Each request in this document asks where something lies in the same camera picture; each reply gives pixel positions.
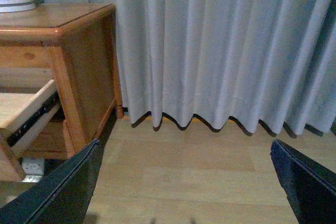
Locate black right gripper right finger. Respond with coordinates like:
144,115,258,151
270,140,335,223

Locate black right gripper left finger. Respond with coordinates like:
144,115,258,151
1,140,101,223

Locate wooden drawer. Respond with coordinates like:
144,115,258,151
21,120,76,159
0,79,61,183

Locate white floor power socket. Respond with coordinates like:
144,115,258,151
22,157,45,183

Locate wooden nightstand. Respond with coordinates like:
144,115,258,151
0,3,124,161

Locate grey curtain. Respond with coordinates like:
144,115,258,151
44,0,335,135

